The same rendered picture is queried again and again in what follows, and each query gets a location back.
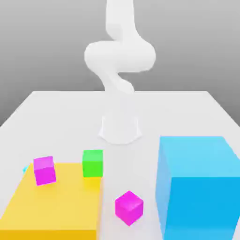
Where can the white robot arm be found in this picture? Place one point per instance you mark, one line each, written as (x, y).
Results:
(120, 56)

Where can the small green cube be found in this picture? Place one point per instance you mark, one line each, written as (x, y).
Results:
(92, 165)

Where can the small magenta cube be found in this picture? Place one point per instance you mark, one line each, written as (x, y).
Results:
(44, 171)
(129, 208)

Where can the small cyan cube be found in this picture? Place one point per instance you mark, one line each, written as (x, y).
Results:
(25, 169)

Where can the large yellow box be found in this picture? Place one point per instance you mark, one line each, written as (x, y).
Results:
(56, 202)

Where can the large blue box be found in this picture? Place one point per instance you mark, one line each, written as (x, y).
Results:
(202, 187)

